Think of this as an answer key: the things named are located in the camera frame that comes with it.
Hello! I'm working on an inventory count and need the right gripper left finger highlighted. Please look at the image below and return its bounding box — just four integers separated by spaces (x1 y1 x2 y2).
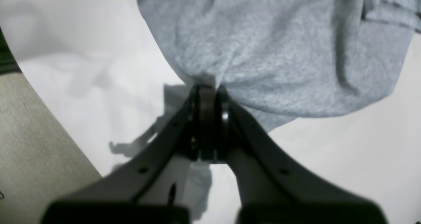
41 86 212 224

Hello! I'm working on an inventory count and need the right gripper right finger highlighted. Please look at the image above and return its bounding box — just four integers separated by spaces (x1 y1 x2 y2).
215 87 386 224

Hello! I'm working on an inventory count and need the grey t-shirt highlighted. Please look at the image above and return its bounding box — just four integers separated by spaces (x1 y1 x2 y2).
137 0 420 132

